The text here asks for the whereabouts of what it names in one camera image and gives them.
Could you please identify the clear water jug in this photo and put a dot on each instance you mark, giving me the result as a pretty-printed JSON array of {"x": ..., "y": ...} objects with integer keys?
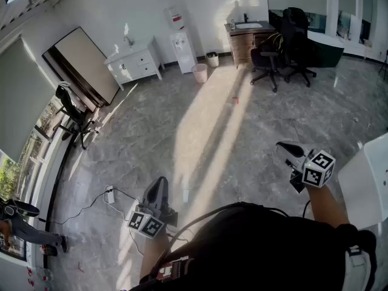
[{"x": 175, "y": 17}]

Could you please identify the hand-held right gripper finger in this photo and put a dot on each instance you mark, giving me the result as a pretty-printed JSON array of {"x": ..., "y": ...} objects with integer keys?
[
  {"x": 288, "y": 158},
  {"x": 292, "y": 148}
]

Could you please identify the person's right forearm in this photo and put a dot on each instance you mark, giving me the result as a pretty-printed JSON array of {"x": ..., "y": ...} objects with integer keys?
[{"x": 324, "y": 206}]

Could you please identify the chrome faucet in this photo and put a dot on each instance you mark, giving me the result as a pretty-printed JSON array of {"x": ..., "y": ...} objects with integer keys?
[{"x": 129, "y": 41}]

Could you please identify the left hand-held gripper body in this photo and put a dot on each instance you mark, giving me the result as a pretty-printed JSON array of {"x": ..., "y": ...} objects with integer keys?
[{"x": 148, "y": 224}]

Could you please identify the white drawer with black knob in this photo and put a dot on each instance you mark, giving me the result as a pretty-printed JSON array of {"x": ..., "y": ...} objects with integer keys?
[
  {"x": 142, "y": 60},
  {"x": 148, "y": 69}
]

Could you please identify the white bin with black liner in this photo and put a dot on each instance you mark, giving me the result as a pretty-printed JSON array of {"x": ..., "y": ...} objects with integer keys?
[{"x": 212, "y": 60}]

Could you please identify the person wearing head camera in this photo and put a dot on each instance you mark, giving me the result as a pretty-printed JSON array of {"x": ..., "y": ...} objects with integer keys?
[{"x": 257, "y": 247}]

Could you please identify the white glossy furniture piece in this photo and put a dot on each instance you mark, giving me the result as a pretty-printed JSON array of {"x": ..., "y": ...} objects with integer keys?
[{"x": 366, "y": 177}]

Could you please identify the grey roller blind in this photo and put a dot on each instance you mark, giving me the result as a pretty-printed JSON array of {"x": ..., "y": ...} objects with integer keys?
[{"x": 21, "y": 95}]

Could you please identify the red black chest box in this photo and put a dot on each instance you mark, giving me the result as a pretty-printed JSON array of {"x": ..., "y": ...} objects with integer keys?
[{"x": 172, "y": 268}]

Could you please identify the person's left forearm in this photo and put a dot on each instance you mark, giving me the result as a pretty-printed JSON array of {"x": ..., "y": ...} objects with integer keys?
[{"x": 153, "y": 253}]

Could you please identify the black yellow backpack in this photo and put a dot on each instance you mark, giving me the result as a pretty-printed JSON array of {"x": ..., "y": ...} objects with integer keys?
[{"x": 272, "y": 41}]

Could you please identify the white vanity cabinet with sink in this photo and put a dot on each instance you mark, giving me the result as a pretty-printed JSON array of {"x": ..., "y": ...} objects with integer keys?
[{"x": 130, "y": 68}]

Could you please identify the dark brown panel board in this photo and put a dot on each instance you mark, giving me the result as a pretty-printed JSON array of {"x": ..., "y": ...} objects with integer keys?
[{"x": 69, "y": 74}]

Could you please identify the white power strip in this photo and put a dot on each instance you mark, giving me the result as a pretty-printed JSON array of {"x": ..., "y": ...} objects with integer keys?
[{"x": 110, "y": 196}]

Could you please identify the glass jar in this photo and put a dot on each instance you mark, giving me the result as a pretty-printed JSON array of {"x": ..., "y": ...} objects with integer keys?
[{"x": 232, "y": 24}]

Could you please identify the pink mesh wastebasket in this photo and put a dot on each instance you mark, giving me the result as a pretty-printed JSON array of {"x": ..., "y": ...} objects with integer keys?
[{"x": 199, "y": 73}]

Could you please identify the black tripod stand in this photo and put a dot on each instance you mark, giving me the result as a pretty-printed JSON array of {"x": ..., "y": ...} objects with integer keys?
[{"x": 383, "y": 65}]

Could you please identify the large window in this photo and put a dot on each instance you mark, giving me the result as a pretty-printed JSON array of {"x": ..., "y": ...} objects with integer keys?
[{"x": 9, "y": 174}]

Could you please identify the large beige panel board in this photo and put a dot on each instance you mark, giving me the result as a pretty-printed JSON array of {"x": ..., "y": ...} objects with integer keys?
[{"x": 88, "y": 62}]

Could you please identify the wooden vanity cabinet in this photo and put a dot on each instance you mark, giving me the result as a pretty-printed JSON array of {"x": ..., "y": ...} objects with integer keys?
[{"x": 242, "y": 45}]

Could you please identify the white cloth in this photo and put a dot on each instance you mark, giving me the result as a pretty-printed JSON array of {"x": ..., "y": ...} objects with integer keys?
[{"x": 63, "y": 85}]

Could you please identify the white water dispenser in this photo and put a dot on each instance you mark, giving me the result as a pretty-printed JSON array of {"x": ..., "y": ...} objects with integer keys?
[{"x": 183, "y": 51}]

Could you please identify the white oval sink basin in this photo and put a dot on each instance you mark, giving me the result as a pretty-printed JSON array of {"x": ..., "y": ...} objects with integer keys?
[{"x": 248, "y": 25}]

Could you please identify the black office chair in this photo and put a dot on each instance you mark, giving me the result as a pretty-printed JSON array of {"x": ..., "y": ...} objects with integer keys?
[
  {"x": 300, "y": 50},
  {"x": 72, "y": 111},
  {"x": 268, "y": 59}
]

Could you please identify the red floor tape piece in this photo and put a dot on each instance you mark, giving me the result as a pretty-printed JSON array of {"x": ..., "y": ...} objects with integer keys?
[{"x": 236, "y": 100}]

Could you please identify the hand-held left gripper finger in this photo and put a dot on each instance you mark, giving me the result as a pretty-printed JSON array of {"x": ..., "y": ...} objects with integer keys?
[
  {"x": 163, "y": 196},
  {"x": 148, "y": 196}
]

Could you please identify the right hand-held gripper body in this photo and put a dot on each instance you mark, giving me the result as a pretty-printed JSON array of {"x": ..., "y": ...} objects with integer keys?
[{"x": 318, "y": 170}]

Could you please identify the black faucet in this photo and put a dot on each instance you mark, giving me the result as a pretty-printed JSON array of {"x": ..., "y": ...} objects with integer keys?
[{"x": 246, "y": 17}]

